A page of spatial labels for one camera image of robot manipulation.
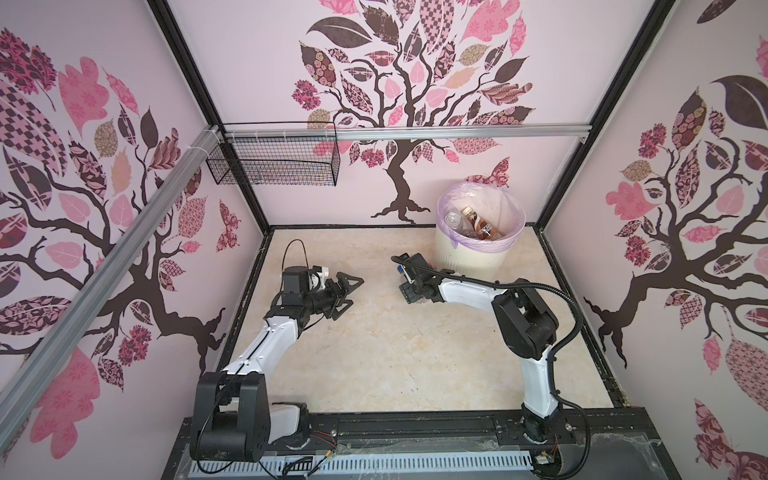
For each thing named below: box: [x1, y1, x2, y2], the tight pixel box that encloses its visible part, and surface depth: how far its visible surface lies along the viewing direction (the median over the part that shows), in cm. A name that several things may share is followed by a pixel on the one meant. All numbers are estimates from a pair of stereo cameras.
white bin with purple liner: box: [435, 181, 527, 281], surface depth 91 cm
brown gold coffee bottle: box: [461, 206, 504, 241], surface depth 99 cm
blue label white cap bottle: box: [444, 211, 477, 237], surface depth 89 cm
